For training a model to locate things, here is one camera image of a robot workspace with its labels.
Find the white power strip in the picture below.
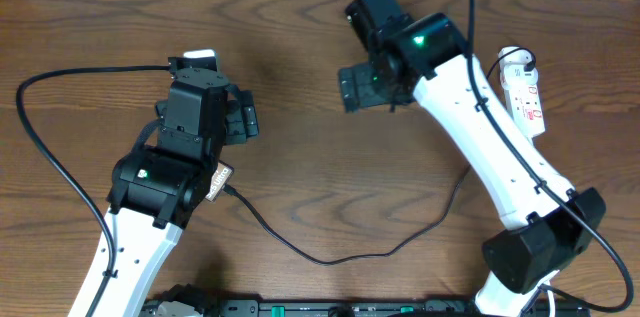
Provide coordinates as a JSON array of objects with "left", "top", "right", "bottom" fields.
[{"left": 500, "top": 65, "right": 545, "bottom": 141}]

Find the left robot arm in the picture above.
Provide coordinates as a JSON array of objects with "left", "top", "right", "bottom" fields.
[{"left": 70, "top": 67, "right": 258, "bottom": 316}]

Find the black USB charging cable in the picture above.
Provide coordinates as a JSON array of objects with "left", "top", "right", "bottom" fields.
[{"left": 222, "top": 47, "right": 538, "bottom": 267}]

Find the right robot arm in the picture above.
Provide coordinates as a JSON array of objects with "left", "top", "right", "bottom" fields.
[{"left": 339, "top": 0, "right": 606, "bottom": 316}]

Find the white power strip cord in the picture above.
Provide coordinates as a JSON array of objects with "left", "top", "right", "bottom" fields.
[{"left": 526, "top": 137, "right": 557, "bottom": 317}]

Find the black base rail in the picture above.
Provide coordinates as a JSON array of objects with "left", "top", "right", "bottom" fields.
[{"left": 139, "top": 284, "right": 591, "bottom": 317}]

